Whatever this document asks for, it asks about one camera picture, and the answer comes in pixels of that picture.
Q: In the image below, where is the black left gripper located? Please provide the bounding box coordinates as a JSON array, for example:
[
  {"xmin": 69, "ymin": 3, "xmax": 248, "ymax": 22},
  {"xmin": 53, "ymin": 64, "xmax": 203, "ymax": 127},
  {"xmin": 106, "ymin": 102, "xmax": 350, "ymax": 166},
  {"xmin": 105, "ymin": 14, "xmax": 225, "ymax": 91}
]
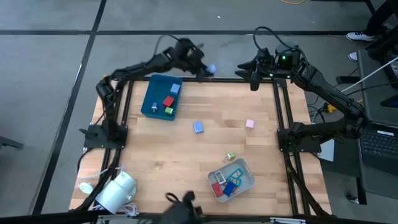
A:
[{"xmin": 172, "ymin": 37, "xmax": 213, "ymax": 80}]

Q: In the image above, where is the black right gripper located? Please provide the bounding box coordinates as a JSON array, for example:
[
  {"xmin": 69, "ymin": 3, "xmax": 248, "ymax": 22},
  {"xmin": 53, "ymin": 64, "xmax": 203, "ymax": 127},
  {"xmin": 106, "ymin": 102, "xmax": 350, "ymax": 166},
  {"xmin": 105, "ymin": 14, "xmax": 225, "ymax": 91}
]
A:
[{"xmin": 235, "ymin": 48, "xmax": 278, "ymax": 92}]

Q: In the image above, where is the white plastic handle bin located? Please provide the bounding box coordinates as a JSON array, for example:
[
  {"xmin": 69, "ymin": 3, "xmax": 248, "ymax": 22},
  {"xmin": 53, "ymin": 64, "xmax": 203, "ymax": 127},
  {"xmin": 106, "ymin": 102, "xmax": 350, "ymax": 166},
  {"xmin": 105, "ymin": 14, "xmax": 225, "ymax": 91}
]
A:
[{"xmin": 207, "ymin": 157, "xmax": 256, "ymax": 203}]

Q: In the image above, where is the teal plastic bin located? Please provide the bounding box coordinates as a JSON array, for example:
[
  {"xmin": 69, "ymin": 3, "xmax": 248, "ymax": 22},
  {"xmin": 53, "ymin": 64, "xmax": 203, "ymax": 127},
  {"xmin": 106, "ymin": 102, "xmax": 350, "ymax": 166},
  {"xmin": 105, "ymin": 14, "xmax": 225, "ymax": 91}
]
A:
[{"xmin": 140, "ymin": 73, "xmax": 183, "ymax": 121}]

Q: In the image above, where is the white flat box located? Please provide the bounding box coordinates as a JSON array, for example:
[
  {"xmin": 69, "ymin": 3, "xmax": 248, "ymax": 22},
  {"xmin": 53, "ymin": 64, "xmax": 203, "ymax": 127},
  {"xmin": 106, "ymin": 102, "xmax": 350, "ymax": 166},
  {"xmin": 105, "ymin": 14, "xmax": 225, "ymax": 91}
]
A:
[{"xmin": 319, "ymin": 139, "xmax": 335, "ymax": 162}]

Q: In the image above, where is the white framed card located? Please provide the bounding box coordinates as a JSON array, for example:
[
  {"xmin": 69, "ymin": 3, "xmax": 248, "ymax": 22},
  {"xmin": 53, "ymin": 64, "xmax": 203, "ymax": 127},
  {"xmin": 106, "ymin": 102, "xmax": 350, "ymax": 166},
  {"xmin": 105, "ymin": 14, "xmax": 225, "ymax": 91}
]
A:
[{"xmin": 214, "ymin": 170, "xmax": 227, "ymax": 184}]

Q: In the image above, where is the blue card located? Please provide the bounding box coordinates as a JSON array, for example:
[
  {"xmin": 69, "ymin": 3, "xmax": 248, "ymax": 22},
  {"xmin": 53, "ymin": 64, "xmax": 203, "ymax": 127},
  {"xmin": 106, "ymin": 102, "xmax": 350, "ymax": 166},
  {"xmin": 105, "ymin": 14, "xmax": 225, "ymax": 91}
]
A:
[{"xmin": 223, "ymin": 182, "xmax": 237, "ymax": 197}]

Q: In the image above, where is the red card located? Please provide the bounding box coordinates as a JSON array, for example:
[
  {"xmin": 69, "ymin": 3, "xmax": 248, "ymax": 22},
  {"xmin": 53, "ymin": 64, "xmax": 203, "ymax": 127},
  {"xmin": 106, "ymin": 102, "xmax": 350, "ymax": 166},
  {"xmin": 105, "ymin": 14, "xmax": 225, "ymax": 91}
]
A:
[{"xmin": 211, "ymin": 182, "xmax": 224, "ymax": 198}]

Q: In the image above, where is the grey side desk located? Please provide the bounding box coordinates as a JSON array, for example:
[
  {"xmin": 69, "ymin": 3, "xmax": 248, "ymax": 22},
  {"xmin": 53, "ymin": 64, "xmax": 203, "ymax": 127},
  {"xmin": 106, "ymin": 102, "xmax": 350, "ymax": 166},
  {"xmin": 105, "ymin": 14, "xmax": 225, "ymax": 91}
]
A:
[{"xmin": 356, "ymin": 49, "xmax": 398, "ymax": 125}]

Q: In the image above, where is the black floor tape strip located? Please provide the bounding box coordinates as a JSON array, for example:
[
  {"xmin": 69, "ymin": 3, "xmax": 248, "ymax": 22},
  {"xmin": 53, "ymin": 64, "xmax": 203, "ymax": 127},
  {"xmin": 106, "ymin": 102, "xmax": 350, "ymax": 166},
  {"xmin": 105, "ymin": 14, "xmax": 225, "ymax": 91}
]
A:
[{"xmin": 30, "ymin": 0, "xmax": 108, "ymax": 215}]

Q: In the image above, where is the person's leg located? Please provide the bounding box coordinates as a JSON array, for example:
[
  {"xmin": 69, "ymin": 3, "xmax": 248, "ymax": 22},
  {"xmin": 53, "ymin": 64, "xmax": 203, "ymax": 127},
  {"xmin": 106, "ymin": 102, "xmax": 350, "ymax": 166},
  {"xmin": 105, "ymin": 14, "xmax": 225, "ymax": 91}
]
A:
[{"xmin": 363, "ymin": 0, "xmax": 398, "ymax": 37}]

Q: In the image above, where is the dark grey laptop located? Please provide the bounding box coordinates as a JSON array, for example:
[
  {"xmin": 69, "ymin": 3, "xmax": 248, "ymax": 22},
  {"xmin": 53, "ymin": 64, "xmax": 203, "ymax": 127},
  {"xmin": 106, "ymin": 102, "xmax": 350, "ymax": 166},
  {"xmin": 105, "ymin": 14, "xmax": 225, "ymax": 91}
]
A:
[{"xmin": 357, "ymin": 121, "xmax": 398, "ymax": 177}]

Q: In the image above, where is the white cylindrical device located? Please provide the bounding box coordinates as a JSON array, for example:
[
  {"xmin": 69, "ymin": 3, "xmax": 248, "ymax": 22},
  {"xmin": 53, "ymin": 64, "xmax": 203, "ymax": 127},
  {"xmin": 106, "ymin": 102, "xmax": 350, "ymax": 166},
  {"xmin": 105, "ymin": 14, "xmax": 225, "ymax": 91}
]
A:
[{"xmin": 95, "ymin": 170, "xmax": 138, "ymax": 215}]

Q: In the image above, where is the white label strip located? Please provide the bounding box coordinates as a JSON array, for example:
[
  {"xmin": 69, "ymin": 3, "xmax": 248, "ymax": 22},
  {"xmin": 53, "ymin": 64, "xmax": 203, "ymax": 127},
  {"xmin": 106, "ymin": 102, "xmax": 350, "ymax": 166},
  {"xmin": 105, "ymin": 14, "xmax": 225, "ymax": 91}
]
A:
[{"xmin": 269, "ymin": 217, "xmax": 306, "ymax": 224}]

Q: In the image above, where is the white round puck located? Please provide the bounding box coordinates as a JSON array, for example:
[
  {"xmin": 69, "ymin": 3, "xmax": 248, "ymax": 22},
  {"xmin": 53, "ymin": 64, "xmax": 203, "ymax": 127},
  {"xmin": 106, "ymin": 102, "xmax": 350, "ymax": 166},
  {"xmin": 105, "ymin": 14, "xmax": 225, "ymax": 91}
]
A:
[{"xmin": 79, "ymin": 182, "xmax": 94, "ymax": 194}]

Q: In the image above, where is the black furniture foot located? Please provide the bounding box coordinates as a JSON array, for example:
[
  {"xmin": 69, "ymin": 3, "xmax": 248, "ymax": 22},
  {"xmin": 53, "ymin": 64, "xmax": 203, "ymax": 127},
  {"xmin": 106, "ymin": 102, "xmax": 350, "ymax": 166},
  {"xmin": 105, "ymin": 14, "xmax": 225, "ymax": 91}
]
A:
[{"xmin": 0, "ymin": 136, "xmax": 25, "ymax": 150}]

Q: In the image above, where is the black aluminium frame rail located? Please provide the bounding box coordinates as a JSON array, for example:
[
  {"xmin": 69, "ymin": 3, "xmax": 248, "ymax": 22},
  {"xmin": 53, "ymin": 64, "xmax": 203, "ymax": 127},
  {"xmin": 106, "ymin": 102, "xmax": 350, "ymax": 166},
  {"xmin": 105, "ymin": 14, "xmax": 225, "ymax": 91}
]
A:
[
  {"xmin": 101, "ymin": 79, "xmax": 135, "ymax": 187},
  {"xmin": 272, "ymin": 79, "xmax": 330, "ymax": 217},
  {"xmin": 129, "ymin": 78, "xmax": 280, "ymax": 84}
]

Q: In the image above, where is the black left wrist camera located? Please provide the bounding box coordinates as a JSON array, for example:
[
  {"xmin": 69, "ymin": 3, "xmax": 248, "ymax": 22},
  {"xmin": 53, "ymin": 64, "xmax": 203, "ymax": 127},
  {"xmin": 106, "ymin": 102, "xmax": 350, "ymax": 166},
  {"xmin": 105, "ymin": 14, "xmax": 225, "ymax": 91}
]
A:
[{"xmin": 177, "ymin": 37, "xmax": 194, "ymax": 51}]

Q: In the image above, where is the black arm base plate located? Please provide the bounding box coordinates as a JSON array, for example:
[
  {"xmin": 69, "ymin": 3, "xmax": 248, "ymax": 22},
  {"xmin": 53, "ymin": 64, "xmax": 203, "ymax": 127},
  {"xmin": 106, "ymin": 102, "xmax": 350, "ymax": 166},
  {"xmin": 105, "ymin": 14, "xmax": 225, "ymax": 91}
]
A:
[
  {"xmin": 83, "ymin": 124, "xmax": 129, "ymax": 149},
  {"xmin": 277, "ymin": 128, "xmax": 322, "ymax": 154}
]

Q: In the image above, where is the long white cable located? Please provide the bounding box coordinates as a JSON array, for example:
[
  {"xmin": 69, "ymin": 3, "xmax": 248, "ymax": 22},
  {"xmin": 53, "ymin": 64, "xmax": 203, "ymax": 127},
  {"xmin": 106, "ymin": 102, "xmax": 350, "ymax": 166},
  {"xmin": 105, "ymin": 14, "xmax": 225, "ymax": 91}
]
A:
[{"xmin": 340, "ymin": 57, "xmax": 398, "ymax": 93}]

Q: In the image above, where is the thin white cable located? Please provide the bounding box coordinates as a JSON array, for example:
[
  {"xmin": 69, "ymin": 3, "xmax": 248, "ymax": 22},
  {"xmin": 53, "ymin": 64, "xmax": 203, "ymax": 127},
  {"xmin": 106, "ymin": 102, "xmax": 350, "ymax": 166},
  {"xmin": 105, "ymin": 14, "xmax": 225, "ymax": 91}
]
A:
[{"xmin": 77, "ymin": 164, "xmax": 125, "ymax": 187}]

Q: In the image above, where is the white cable coil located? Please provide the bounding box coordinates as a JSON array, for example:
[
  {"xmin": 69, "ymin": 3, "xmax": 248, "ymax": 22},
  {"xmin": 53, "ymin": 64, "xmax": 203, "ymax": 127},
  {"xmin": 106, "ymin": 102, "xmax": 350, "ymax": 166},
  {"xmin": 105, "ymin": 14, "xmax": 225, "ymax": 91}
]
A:
[{"xmin": 123, "ymin": 202, "xmax": 140, "ymax": 218}]

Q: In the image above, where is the black frame beam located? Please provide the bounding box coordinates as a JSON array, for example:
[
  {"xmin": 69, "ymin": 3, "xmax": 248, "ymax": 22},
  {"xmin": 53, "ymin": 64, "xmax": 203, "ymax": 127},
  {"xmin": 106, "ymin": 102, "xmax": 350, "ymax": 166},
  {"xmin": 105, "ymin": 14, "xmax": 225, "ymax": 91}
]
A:
[{"xmin": 0, "ymin": 210, "xmax": 398, "ymax": 224}]

